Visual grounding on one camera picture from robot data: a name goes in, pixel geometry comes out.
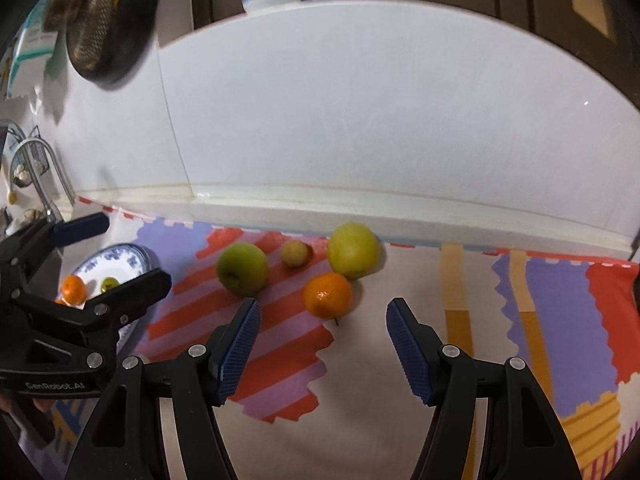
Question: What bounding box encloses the colourful patterned mat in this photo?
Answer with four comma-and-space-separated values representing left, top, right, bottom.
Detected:
15, 195, 640, 480

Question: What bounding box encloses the green apple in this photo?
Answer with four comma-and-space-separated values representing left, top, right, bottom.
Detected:
216, 242, 269, 297

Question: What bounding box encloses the teal and white tissue package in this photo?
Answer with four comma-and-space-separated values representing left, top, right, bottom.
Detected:
5, 0, 67, 100

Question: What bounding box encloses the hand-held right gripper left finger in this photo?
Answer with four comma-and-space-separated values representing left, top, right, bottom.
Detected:
65, 297, 263, 480

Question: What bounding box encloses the black frying pan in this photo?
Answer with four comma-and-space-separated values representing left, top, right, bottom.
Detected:
67, 0, 164, 84

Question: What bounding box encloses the chrome gooseneck faucet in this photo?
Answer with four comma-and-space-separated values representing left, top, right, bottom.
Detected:
7, 137, 77, 222

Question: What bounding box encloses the small brass pan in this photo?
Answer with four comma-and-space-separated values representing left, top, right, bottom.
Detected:
42, 0, 97, 32

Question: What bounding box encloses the yellow-green apple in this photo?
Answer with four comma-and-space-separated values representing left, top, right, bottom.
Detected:
327, 222, 382, 281

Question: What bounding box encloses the large orange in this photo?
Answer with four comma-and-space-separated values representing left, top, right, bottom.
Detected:
59, 274, 87, 306

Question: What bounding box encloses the black wire basket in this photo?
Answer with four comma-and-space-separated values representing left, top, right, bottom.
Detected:
10, 140, 52, 187

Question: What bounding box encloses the small yellowish fruit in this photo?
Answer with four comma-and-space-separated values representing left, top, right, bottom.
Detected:
281, 240, 310, 268

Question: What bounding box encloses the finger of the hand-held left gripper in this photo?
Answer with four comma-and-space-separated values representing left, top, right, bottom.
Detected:
0, 212, 110, 283
15, 268, 173, 376

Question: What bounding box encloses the brass mesh strainer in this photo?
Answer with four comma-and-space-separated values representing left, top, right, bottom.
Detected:
67, 0, 124, 72

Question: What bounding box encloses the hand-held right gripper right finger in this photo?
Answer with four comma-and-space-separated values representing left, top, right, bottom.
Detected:
386, 297, 583, 480

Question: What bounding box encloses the blue patterned white plate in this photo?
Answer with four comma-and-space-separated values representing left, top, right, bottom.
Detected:
59, 243, 156, 352

